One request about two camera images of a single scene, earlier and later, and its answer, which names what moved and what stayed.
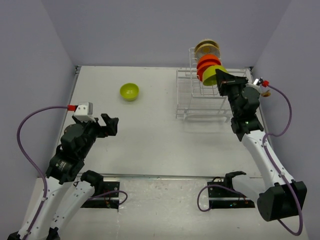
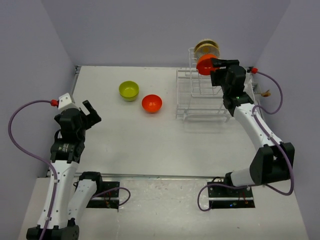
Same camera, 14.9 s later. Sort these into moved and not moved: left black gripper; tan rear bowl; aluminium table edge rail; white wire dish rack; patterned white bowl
Moved: left black gripper
Not moved: white wire dish rack; aluminium table edge rail; tan rear bowl; patterned white bowl
